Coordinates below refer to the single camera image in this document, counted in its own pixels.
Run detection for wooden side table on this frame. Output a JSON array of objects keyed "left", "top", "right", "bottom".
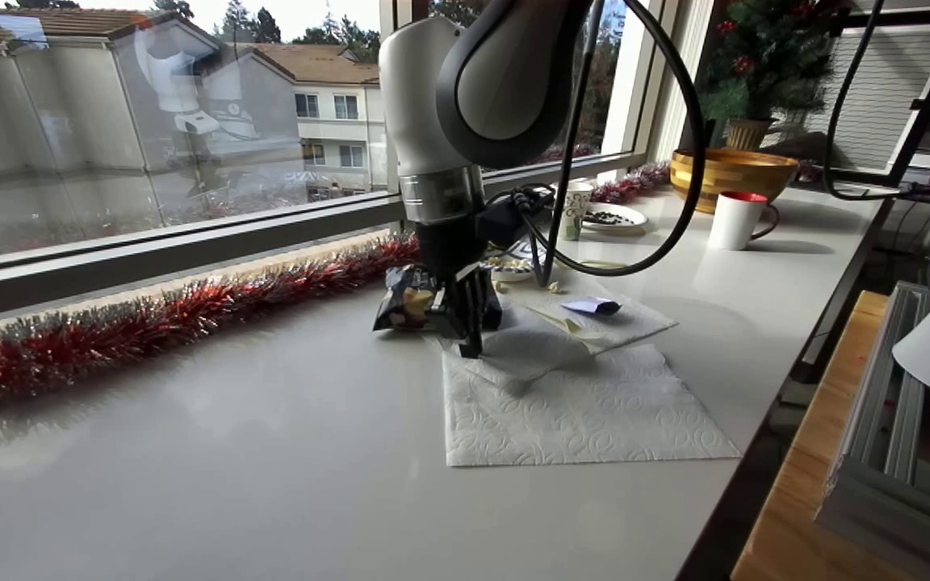
[{"left": 731, "top": 290, "right": 923, "bottom": 581}]

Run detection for black snack bag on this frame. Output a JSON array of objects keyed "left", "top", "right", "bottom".
[{"left": 376, "top": 265, "right": 440, "bottom": 328}]

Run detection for white plate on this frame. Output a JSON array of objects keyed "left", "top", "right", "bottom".
[{"left": 581, "top": 203, "right": 648, "bottom": 236}]

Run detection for potted christmas tree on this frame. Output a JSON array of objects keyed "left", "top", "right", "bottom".
[{"left": 699, "top": 0, "right": 851, "bottom": 151}]

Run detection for grey metal frame box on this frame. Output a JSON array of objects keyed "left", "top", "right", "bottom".
[{"left": 816, "top": 279, "right": 930, "bottom": 581}]

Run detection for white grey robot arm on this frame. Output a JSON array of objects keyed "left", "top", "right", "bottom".
[{"left": 377, "top": 0, "right": 592, "bottom": 357}]

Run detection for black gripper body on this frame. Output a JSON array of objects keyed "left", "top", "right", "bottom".
[{"left": 417, "top": 215, "right": 486, "bottom": 284}]

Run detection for red silver tinsel garland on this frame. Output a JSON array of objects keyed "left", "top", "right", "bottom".
[{"left": 0, "top": 231, "right": 425, "bottom": 412}]

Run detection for white paper napkin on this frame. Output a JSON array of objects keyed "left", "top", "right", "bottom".
[
  {"left": 463, "top": 299, "right": 671, "bottom": 393},
  {"left": 443, "top": 343, "right": 737, "bottom": 469}
]

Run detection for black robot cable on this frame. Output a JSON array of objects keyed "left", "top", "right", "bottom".
[{"left": 486, "top": 0, "right": 711, "bottom": 290}]

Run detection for golden wooden bowl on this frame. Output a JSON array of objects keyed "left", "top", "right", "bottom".
[{"left": 699, "top": 149, "right": 798, "bottom": 214}]

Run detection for white mug red rim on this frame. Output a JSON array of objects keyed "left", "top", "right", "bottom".
[{"left": 707, "top": 190, "right": 779, "bottom": 253}]

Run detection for white cylindrical cup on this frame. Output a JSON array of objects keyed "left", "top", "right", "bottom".
[{"left": 567, "top": 180, "right": 596, "bottom": 243}]

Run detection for small blue packet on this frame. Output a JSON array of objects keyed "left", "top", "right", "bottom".
[{"left": 567, "top": 296, "right": 620, "bottom": 317}]

